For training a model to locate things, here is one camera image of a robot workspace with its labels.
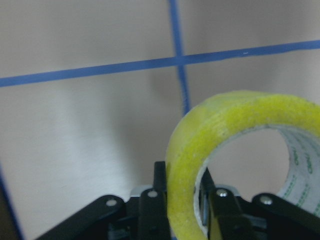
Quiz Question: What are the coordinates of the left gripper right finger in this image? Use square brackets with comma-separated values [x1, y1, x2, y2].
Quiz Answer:
[199, 169, 253, 240]

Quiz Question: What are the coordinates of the yellow tape roll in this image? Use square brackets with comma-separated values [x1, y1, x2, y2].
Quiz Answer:
[166, 90, 320, 240]

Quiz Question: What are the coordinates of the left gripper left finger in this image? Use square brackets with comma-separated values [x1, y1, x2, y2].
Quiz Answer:
[138, 161, 171, 240]

